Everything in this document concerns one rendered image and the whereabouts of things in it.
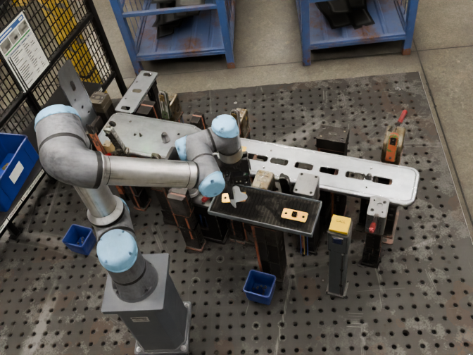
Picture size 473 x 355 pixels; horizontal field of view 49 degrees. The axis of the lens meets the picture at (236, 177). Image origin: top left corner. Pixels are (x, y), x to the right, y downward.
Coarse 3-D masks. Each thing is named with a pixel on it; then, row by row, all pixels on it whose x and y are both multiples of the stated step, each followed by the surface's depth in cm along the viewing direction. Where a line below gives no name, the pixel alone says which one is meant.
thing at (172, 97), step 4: (168, 92) 238; (168, 96) 236; (172, 96) 236; (176, 96) 236; (168, 100) 234; (172, 100) 234; (176, 100) 237; (172, 104) 234; (176, 104) 238; (172, 108) 235; (176, 108) 238; (180, 108) 243; (172, 112) 236; (176, 112) 239; (180, 112) 243; (172, 116) 237; (176, 116) 240; (180, 116) 244; (172, 120) 240; (176, 120) 241; (180, 120) 248
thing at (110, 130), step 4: (112, 124) 205; (104, 128) 203; (108, 128) 203; (112, 128) 203; (108, 132) 203; (112, 132) 204; (116, 132) 206; (108, 136) 207; (112, 136) 206; (116, 136) 207; (112, 140) 209; (116, 140) 208; (120, 140) 211; (116, 144) 211; (120, 144) 211; (124, 144) 214; (116, 148) 214; (120, 148) 213; (124, 148) 214; (124, 152) 215
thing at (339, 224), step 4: (336, 216) 170; (340, 216) 170; (332, 220) 170; (336, 220) 170; (340, 220) 169; (344, 220) 169; (348, 220) 169; (332, 224) 169; (336, 224) 169; (340, 224) 168; (344, 224) 168; (348, 224) 168; (332, 228) 168; (336, 228) 168; (340, 228) 168; (344, 228) 167; (348, 228) 168; (340, 232) 167; (344, 232) 167
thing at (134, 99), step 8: (144, 72) 256; (152, 72) 256; (136, 80) 253; (144, 80) 252; (152, 80) 252; (136, 88) 250; (144, 88) 249; (128, 96) 246; (136, 96) 246; (144, 96) 246; (120, 104) 244; (128, 104) 243; (136, 104) 242; (128, 112) 240
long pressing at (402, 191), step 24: (120, 120) 237; (144, 120) 235; (168, 120) 233; (144, 144) 225; (168, 144) 223; (264, 144) 216; (264, 168) 208; (288, 168) 206; (336, 168) 203; (360, 168) 202; (384, 168) 200; (408, 168) 199; (336, 192) 197; (360, 192) 194; (384, 192) 193; (408, 192) 192
